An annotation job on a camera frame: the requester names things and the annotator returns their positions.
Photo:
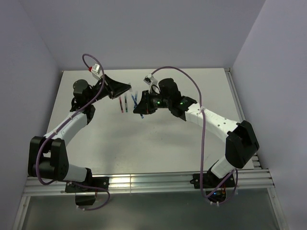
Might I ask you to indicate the magenta pen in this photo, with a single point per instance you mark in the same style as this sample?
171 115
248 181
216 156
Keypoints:
121 104

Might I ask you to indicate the green capped pen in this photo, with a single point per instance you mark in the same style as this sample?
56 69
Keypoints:
126 103

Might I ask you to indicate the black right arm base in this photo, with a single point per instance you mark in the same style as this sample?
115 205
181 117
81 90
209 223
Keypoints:
210 181

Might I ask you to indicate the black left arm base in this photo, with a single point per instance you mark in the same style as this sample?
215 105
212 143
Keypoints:
86 192

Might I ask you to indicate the light blue pen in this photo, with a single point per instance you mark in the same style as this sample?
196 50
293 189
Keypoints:
135 99

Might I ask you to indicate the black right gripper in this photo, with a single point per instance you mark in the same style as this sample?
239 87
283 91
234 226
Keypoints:
145 107

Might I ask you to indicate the aluminium front rail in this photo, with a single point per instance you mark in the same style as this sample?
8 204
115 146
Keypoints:
151 183

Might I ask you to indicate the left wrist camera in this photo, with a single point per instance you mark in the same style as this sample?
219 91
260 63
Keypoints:
96 71

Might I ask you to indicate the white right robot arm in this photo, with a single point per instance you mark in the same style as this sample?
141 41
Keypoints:
239 137

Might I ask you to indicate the aluminium side rail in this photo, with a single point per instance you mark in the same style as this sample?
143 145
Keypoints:
255 159

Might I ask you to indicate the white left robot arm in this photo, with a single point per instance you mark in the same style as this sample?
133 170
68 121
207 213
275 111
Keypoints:
48 159

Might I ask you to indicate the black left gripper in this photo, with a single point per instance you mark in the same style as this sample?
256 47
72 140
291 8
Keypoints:
113 87

